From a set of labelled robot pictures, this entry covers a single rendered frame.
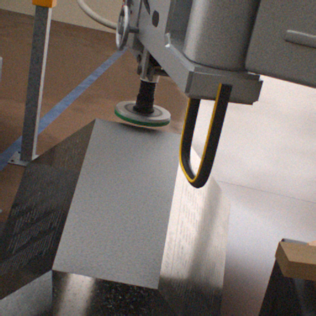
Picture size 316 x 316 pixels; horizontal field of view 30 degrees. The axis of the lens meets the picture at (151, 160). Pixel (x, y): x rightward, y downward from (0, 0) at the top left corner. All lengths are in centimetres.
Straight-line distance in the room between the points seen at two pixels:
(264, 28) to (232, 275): 184
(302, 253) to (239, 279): 143
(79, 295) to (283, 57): 72
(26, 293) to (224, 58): 72
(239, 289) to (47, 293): 179
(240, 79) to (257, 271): 182
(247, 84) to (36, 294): 71
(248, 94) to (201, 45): 17
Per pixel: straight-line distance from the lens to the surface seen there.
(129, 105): 229
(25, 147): 382
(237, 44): 147
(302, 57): 144
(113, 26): 262
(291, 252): 163
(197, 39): 149
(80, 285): 129
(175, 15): 171
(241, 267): 316
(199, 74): 145
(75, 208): 156
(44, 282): 131
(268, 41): 144
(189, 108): 169
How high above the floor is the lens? 157
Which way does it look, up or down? 22 degrees down
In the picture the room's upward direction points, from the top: 11 degrees clockwise
